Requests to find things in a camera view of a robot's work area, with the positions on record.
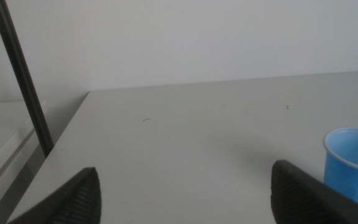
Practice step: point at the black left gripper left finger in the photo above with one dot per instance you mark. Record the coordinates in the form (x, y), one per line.
(79, 199)

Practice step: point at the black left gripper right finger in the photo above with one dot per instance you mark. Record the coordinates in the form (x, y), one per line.
(300, 199)

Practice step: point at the blue plastic cup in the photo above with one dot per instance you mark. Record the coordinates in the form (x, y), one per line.
(350, 168)

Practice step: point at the white grooved side panel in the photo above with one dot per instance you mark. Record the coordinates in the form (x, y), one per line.
(8, 149)

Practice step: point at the black stand pole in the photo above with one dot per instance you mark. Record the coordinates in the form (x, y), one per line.
(20, 71)

